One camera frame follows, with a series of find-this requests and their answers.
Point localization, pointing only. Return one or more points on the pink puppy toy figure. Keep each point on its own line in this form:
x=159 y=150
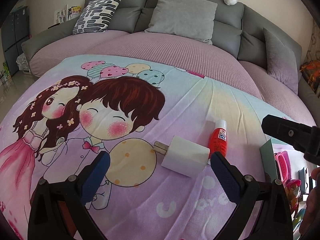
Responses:
x=292 y=189

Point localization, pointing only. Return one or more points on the dark blue cabinet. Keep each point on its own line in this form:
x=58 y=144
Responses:
x=14 y=31

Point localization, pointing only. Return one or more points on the purple grey cushion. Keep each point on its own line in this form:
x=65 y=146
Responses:
x=281 y=61

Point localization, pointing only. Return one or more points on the grey sofa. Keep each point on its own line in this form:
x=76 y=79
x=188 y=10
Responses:
x=236 y=29

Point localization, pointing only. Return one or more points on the books beside sofa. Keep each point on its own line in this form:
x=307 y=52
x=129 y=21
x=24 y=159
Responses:
x=67 y=14

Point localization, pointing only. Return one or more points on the right hand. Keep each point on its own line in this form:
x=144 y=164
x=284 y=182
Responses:
x=312 y=206

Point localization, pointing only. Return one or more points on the red glue bottle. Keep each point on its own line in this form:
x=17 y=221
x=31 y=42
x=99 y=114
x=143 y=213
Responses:
x=218 y=139

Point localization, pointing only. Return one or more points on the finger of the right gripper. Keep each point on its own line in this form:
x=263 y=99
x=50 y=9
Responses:
x=301 y=137

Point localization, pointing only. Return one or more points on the patterned curtain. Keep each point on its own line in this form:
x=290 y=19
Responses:
x=313 y=52

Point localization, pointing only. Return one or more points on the pink wristband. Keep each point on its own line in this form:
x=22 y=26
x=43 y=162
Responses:
x=283 y=166

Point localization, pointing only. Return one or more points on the pink sofa seat cover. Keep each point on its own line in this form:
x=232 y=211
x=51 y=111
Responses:
x=187 y=54

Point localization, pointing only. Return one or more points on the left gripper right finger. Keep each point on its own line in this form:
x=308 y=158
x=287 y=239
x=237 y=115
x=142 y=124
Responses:
x=274 y=218

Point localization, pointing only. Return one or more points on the teal white tray box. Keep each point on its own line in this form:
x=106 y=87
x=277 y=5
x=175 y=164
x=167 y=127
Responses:
x=297 y=162

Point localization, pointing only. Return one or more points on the orange decorative item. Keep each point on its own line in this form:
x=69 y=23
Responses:
x=311 y=73

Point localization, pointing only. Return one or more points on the white charger adapter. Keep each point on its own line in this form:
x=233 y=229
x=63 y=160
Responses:
x=183 y=156

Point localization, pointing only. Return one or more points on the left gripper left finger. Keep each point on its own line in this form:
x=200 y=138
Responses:
x=58 y=209

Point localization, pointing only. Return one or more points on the cartoon couple table cloth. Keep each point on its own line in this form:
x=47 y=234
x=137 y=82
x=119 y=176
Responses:
x=121 y=105

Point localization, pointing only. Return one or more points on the patterned black white cushion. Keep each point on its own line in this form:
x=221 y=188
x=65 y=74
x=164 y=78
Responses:
x=96 y=16

